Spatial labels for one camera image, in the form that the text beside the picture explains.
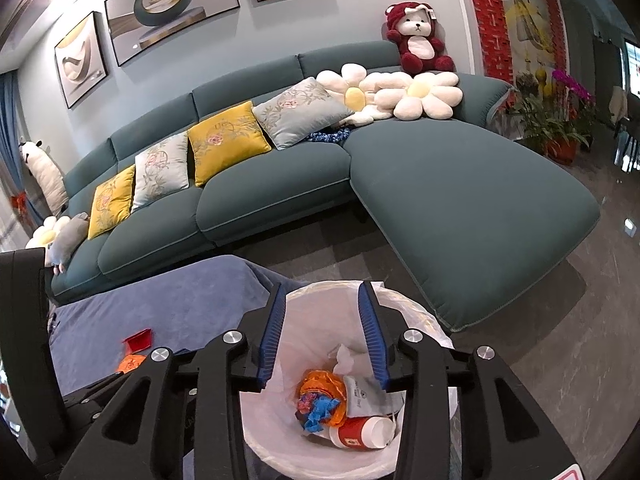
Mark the white long plush toy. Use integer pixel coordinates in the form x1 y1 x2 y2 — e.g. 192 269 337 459
20 141 68 216

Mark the blue wrapper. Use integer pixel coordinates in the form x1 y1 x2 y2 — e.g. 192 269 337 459
298 392 341 434

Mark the teal curved sectional sofa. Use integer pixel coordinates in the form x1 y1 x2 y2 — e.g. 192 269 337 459
49 40 602 334

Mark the abstract wall painting left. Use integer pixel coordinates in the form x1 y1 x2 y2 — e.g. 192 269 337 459
54 11 107 110

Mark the abstract wall painting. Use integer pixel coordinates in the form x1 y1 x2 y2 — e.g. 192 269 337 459
105 0 240 66
54 11 107 110

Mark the red paper cup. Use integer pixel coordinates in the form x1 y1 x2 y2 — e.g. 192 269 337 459
329 416 396 450

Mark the grey foil pouch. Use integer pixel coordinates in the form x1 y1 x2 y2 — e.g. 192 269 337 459
343 375 405 418

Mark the white daisy pillow left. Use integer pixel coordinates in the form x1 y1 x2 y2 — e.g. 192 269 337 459
25 216 70 264

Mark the light floral cushion left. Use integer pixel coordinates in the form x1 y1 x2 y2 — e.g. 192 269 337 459
131 131 190 212

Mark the abstract wall painting middle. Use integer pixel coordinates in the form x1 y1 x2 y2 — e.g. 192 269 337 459
105 0 240 66

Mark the white daisy pillow outer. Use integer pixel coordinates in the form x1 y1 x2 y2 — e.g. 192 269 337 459
374 72 463 122

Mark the light floral cushion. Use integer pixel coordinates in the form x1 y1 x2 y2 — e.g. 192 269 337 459
252 77 354 151
131 131 190 212

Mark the white tissue pile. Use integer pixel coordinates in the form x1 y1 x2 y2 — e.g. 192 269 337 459
333 344 373 377

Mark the potted flower plant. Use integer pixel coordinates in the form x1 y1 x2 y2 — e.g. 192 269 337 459
509 68 596 166

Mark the white daisy pillow inner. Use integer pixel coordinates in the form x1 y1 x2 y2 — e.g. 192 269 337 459
316 63 392 127

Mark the light floral cushion right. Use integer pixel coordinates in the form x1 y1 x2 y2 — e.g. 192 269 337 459
252 77 354 151

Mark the blue velvet table cloth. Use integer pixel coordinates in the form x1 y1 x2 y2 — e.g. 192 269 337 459
46 253 306 480

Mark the orange snack wrapper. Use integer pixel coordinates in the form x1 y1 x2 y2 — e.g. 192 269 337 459
116 353 146 374

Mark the white daisy pillow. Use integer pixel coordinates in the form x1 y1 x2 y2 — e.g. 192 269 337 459
316 63 392 127
25 216 70 264
374 72 463 122

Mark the blue patterned cloth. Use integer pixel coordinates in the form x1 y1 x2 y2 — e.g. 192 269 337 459
305 127 352 145

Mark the red paper box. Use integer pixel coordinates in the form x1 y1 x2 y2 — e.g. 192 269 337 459
122 328 153 356

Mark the grey plush toy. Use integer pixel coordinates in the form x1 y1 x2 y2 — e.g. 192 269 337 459
46 212 90 275

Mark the orange mesh wrapper ball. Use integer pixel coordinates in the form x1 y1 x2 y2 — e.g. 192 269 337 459
295 370 347 431

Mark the yellow cushion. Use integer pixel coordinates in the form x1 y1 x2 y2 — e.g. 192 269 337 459
188 101 271 186
88 165 136 240

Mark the red white teddy bear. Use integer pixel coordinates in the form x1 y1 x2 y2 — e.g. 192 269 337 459
385 1 454 76

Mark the yellow cushion left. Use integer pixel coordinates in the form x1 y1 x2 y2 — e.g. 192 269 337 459
88 165 136 240

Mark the yellow cushion centre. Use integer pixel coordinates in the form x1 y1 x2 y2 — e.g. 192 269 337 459
188 101 271 186

